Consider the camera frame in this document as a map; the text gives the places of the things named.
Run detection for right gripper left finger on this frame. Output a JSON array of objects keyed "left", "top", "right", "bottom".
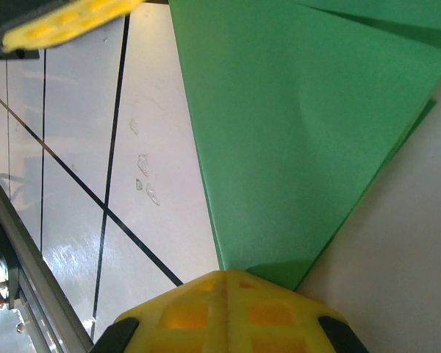
[{"left": 90, "top": 269, "right": 229, "bottom": 353}]

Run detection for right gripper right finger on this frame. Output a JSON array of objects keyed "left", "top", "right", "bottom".
[{"left": 226, "top": 267, "right": 369, "bottom": 353}]

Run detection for green paper sheet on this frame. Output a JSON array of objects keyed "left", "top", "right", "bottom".
[{"left": 168, "top": 0, "right": 441, "bottom": 292}]

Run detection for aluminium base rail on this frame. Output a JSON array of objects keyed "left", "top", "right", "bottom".
[{"left": 0, "top": 160, "right": 95, "bottom": 353}]

